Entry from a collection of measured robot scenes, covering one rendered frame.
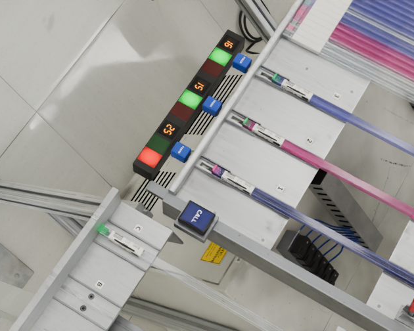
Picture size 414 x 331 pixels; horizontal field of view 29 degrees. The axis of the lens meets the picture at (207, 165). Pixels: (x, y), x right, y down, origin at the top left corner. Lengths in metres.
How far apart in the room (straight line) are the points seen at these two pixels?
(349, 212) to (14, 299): 0.75
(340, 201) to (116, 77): 0.74
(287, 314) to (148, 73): 0.83
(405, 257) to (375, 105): 0.62
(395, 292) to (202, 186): 0.37
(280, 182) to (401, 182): 0.68
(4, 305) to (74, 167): 0.50
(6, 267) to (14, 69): 0.49
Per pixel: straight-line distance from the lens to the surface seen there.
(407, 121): 2.04
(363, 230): 1.86
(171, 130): 1.45
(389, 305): 1.36
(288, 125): 1.45
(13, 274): 2.04
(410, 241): 1.41
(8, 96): 2.01
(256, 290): 1.69
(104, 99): 2.15
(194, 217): 1.32
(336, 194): 1.77
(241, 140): 1.43
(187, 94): 1.48
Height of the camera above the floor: 1.79
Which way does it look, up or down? 49 degrees down
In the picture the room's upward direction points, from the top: 95 degrees clockwise
